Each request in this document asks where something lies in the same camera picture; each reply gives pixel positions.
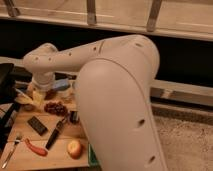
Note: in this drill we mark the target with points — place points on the red chili pepper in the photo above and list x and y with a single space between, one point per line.
37 150

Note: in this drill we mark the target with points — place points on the red bowl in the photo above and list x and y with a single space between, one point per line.
50 94

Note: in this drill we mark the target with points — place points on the green plastic tray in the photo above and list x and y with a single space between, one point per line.
92 159

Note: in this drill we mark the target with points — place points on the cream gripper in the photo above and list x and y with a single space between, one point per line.
36 95

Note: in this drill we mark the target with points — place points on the banana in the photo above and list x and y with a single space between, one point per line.
24 100

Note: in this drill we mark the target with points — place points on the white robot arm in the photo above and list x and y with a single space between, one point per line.
112 93

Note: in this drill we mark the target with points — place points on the silver fork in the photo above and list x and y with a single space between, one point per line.
16 142

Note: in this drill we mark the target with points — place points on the black handled knife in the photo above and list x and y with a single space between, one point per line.
55 133

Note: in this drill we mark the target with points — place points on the bunch of dark grapes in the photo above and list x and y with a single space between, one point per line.
56 108

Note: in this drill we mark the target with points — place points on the blue sponge block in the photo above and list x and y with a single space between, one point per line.
61 85

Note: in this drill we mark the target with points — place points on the black binder clip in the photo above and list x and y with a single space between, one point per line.
73 117

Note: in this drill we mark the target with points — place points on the black tripod stand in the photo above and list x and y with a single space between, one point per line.
7 95

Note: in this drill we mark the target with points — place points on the apple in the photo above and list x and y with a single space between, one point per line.
74 149

